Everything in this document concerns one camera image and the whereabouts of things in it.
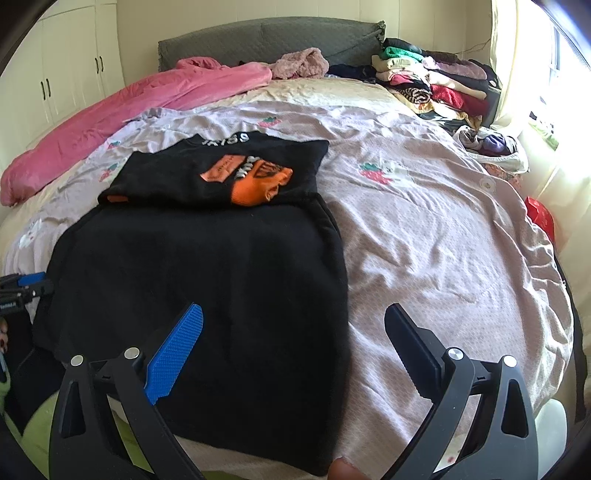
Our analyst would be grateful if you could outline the white curtain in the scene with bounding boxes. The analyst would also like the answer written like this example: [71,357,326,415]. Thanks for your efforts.
[489,0,591,259]

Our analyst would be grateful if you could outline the pink fluffy garment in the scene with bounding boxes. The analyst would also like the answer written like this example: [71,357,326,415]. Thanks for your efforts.
[270,47,329,80]

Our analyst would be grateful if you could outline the grey quilted headboard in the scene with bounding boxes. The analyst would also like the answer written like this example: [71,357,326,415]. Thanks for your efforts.
[158,16,386,75]

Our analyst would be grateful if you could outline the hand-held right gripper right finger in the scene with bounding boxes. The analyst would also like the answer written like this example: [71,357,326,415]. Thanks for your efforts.
[384,302,540,480]

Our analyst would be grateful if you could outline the person's lime green clothing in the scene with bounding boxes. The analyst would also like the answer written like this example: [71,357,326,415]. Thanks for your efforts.
[0,369,155,480]

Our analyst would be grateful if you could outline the person's right hand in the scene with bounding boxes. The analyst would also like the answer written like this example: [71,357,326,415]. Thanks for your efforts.
[327,457,365,480]

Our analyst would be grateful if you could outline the cream bed sheet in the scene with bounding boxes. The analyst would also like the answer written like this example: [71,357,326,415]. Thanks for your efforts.
[0,76,416,259]

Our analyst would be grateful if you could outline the dark navy garment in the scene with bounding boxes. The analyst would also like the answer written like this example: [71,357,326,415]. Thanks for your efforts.
[325,64,384,85]

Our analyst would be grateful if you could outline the black sweater with orange cuffs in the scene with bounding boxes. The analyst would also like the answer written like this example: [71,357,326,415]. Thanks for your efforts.
[32,131,352,477]

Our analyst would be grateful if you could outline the pink duvet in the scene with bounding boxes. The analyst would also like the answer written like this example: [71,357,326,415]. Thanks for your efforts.
[0,56,273,206]

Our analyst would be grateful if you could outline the white wardrobe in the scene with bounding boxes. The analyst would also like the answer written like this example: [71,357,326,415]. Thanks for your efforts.
[0,0,125,148]

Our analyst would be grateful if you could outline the plastic bag of clothes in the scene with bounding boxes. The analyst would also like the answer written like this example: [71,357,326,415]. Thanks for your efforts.
[452,126,529,175]

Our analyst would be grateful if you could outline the lilac printed quilt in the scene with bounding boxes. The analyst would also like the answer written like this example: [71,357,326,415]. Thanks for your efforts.
[4,99,580,480]

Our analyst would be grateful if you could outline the red bag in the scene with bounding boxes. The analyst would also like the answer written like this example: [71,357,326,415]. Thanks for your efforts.
[525,196,555,241]

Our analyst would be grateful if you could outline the window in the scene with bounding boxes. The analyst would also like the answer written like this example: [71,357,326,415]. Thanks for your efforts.
[545,9,591,153]

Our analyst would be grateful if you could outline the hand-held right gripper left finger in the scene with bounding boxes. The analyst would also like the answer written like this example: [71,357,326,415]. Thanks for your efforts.
[48,302,205,480]

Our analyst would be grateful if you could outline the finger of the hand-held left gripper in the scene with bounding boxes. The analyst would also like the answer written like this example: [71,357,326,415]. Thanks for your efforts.
[0,272,47,289]
[0,279,54,305]

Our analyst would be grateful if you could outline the dark bedside cabinet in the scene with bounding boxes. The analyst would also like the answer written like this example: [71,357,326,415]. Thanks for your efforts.
[484,76,505,127]

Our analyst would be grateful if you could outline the white round object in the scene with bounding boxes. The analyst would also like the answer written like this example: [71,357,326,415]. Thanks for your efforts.
[536,399,570,462]

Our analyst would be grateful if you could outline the stack of folded clothes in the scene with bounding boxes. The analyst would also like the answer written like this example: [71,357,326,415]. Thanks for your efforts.
[372,38,497,132]

